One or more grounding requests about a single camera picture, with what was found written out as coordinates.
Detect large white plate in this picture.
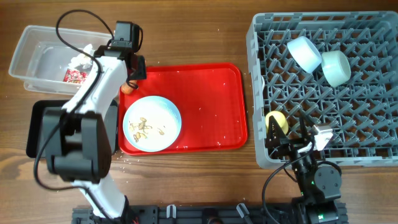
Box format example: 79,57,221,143
122,96,182,152

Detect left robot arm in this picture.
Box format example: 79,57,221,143
34,21,146,223

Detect red serving tray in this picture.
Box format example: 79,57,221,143
118,63,248,156

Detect peanut shell scraps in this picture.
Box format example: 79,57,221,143
128,117,165,142

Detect white tissue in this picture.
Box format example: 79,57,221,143
68,44,94,69

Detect yellow cup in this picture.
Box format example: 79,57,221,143
265,111,289,134

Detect clear plastic storage bin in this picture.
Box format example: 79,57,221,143
8,25,114,96

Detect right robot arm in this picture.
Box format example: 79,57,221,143
262,115,342,223

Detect orange carrot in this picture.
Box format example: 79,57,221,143
121,83,134,95

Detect light blue bowl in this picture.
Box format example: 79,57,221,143
287,36,322,73

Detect black plastic tray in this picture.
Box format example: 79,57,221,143
26,100,119,159

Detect white plastic spoon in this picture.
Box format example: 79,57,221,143
261,76,266,91

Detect red snack wrapper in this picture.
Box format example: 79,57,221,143
63,69,88,84

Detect green saucer bowl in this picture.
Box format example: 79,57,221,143
321,50,351,87

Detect grey dishwasher rack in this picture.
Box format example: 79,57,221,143
246,11,397,169

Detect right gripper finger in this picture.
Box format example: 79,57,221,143
299,115,311,142
266,116,289,145

